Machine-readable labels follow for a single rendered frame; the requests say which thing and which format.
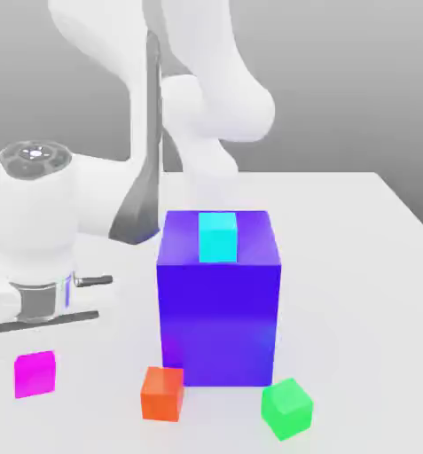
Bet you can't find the small cyan cube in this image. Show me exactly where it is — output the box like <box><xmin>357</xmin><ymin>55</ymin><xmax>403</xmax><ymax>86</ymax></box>
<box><xmin>198</xmin><ymin>211</ymin><xmax>239</xmax><ymax>264</ymax></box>

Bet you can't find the small orange cube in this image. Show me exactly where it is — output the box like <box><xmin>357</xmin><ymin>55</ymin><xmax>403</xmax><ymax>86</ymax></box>
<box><xmin>140</xmin><ymin>365</ymin><xmax>185</xmax><ymax>423</ymax></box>

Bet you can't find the small green cube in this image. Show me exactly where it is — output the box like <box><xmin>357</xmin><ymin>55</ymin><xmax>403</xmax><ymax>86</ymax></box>
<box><xmin>260</xmin><ymin>377</ymin><xmax>315</xmax><ymax>442</ymax></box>

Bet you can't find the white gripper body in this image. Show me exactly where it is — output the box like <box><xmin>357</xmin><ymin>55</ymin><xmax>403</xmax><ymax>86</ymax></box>
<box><xmin>0</xmin><ymin>310</ymin><xmax>101</xmax><ymax>342</ymax></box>

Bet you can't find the small magenta cube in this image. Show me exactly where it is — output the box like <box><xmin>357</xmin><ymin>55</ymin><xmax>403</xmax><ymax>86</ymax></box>
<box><xmin>13</xmin><ymin>349</ymin><xmax>57</xmax><ymax>400</ymax></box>

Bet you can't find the large blue box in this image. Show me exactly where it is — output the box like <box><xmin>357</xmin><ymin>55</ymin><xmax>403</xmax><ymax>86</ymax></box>
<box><xmin>156</xmin><ymin>209</ymin><xmax>282</xmax><ymax>388</ymax></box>

